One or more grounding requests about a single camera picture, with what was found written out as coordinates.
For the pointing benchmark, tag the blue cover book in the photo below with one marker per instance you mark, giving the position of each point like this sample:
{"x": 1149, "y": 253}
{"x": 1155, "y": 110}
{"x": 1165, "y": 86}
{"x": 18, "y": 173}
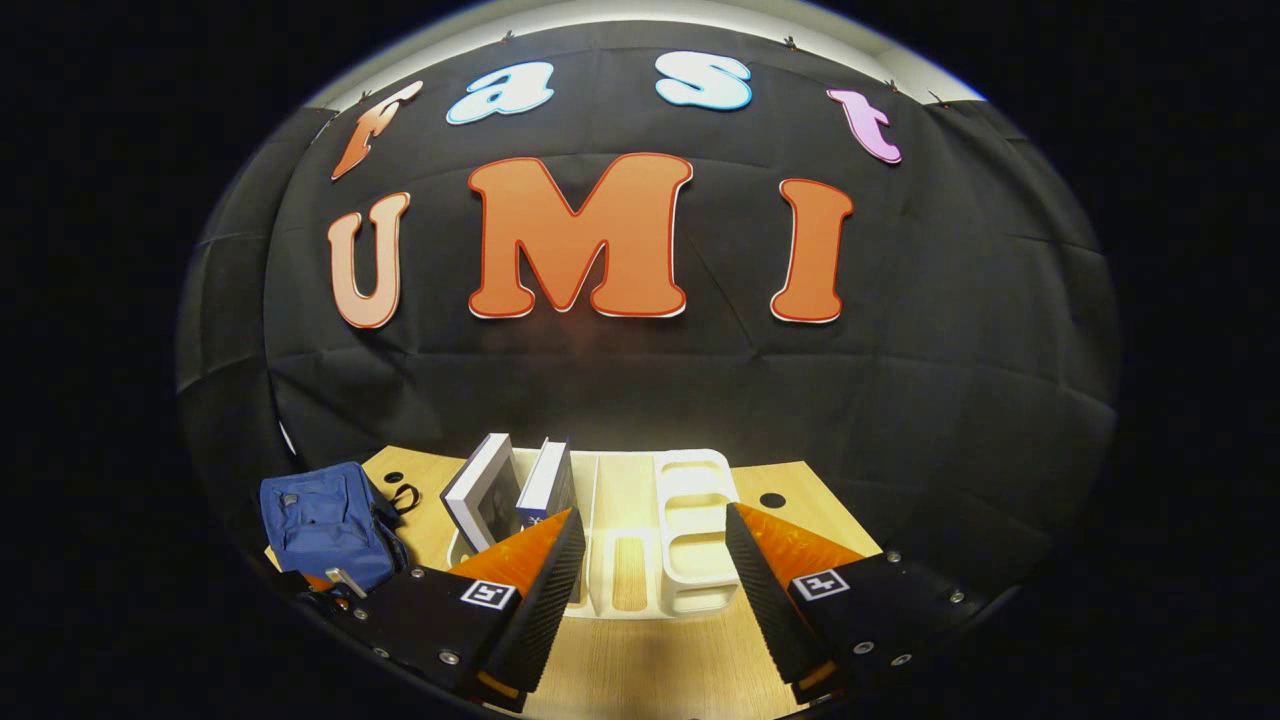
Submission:
{"x": 545, "y": 485}

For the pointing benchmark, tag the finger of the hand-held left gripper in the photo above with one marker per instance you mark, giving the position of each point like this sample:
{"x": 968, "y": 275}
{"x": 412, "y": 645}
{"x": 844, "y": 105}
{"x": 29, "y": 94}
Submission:
{"x": 313, "y": 581}

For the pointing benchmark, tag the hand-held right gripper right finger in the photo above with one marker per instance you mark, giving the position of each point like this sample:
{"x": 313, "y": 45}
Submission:
{"x": 765, "y": 600}

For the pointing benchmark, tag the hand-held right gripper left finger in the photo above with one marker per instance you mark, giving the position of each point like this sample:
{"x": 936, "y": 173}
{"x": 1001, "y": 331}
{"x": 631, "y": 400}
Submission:
{"x": 545, "y": 600}

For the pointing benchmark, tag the blue schoolbag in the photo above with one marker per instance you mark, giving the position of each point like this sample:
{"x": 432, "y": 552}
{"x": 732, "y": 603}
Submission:
{"x": 325, "y": 525}

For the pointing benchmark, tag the white bookshelf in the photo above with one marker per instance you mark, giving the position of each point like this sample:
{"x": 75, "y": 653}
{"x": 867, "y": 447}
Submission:
{"x": 690, "y": 560}

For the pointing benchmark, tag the dark portrait cover book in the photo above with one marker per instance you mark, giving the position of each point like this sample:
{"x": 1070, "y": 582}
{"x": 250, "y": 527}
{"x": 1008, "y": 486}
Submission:
{"x": 490, "y": 500}

